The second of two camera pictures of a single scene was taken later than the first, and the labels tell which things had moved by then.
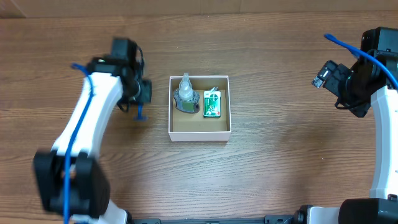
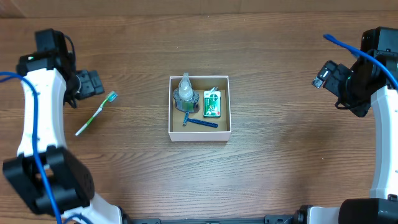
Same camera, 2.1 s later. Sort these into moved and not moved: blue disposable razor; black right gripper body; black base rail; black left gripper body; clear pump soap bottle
Moved: blue disposable razor; black left gripper body
Not moved: clear pump soap bottle; black base rail; black right gripper body
